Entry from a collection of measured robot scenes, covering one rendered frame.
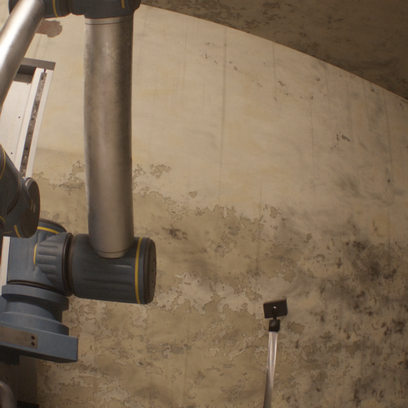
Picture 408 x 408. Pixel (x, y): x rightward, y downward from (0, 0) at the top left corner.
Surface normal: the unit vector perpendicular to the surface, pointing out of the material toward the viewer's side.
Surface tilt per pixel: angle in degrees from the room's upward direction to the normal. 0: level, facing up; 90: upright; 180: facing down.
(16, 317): 90
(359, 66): 180
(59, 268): 112
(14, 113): 90
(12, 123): 90
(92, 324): 90
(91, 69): 129
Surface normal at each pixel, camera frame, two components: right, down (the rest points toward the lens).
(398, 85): -0.06, 0.94
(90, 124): -0.54, 0.38
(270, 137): 0.41, -0.27
